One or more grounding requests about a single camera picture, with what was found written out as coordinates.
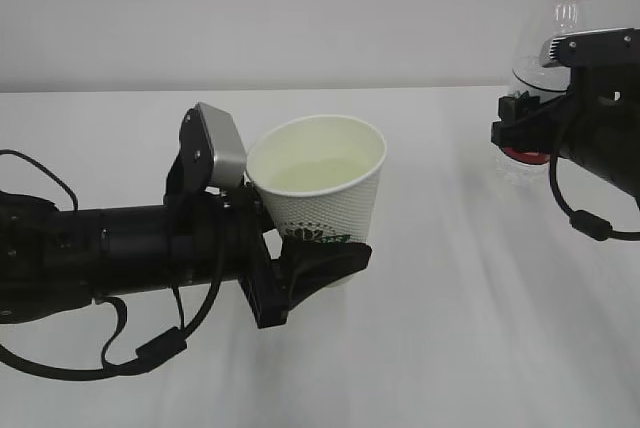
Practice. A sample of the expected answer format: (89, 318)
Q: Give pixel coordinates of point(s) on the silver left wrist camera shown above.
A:
(225, 146)

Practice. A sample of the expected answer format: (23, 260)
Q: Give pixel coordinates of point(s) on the Nongfu Spring water bottle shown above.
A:
(548, 19)

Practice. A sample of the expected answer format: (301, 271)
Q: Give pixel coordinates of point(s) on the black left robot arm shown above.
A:
(54, 261)

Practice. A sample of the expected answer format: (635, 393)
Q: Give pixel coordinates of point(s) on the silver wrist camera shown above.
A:
(593, 48)
(225, 146)

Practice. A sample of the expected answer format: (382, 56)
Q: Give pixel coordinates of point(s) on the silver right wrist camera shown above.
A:
(593, 48)

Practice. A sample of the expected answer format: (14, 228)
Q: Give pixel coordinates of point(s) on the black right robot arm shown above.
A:
(596, 120)

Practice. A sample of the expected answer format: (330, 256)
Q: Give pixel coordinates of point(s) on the white paper cup green logo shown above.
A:
(318, 177)

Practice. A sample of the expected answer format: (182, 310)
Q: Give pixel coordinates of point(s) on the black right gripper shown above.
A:
(530, 122)

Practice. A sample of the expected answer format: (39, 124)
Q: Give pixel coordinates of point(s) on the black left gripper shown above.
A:
(228, 230)

